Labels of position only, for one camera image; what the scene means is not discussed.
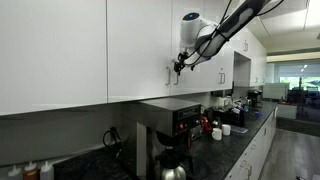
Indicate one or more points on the black wire condiment rack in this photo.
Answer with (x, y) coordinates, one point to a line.
(232, 116)

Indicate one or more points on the white mug with handle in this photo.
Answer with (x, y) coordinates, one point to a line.
(226, 129)

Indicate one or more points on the large white cupboard door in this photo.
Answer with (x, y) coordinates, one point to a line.
(53, 54)

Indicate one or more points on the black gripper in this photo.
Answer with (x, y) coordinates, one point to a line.
(179, 64)

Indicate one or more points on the white squeeze bottle right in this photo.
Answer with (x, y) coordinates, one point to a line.
(47, 171)

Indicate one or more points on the brown squeeze bottle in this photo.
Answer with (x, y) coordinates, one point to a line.
(31, 172)

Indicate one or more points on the white cupboard door left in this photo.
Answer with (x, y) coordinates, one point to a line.
(139, 48)

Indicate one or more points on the white cupboard door with handle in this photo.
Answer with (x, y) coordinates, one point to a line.
(202, 38)

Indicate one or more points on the far white upper cabinets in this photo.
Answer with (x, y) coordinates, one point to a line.
(249, 60)

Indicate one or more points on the steel coffee carafe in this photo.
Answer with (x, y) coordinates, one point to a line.
(170, 163)

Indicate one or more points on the black coffee brewer machine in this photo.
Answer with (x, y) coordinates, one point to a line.
(149, 126)

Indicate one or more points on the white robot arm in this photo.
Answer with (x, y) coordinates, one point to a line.
(245, 12)

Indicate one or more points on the white squeeze bottle left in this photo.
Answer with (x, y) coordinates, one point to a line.
(15, 174)

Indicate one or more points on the clear plastic container lid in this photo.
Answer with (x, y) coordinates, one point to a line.
(237, 129)

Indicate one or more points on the white lower cabinet drawers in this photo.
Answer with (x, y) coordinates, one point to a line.
(250, 163)

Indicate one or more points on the white squeeze bottle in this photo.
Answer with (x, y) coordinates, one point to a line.
(15, 174)
(47, 171)

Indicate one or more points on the white mug near lid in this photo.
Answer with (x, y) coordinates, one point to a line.
(217, 134)

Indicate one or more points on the black far coffee machine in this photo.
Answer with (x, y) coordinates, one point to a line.
(255, 97)

